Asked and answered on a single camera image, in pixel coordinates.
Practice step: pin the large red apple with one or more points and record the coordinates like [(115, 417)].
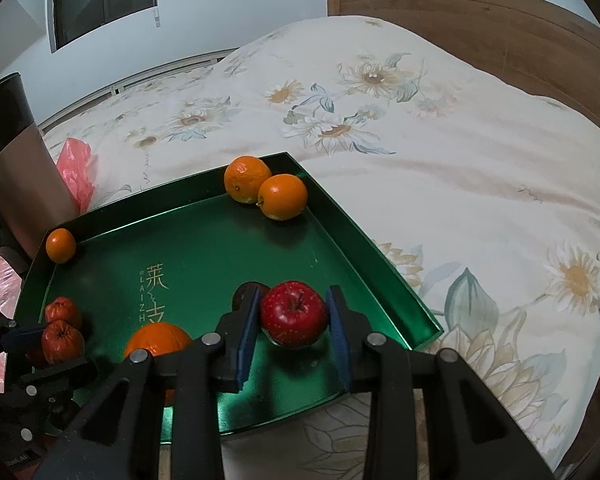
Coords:
[(292, 315)]

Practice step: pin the green box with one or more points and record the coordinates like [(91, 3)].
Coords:
[(190, 240)]

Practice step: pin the black and copper juicer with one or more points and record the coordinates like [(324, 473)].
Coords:
[(20, 170)]

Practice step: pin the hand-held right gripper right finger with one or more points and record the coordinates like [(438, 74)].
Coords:
[(340, 340)]

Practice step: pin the dark window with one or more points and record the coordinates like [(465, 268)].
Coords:
[(80, 5)]

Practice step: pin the dark plum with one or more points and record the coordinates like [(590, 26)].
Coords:
[(240, 294)]

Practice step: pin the small white wall fitting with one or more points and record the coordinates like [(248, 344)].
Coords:
[(157, 17)]

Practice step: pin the orange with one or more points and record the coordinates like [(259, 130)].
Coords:
[(282, 197), (155, 337), (245, 177), (61, 246)]

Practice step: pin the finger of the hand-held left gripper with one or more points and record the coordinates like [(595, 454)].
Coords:
[(55, 372), (25, 334)]

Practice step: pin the small red apple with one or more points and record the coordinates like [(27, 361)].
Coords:
[(62, 310), (62, 342)]

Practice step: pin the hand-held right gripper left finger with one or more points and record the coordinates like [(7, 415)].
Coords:
[(245, 345)]

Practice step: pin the pink plastic sheet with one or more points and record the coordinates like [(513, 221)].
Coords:
[(77, 170)]

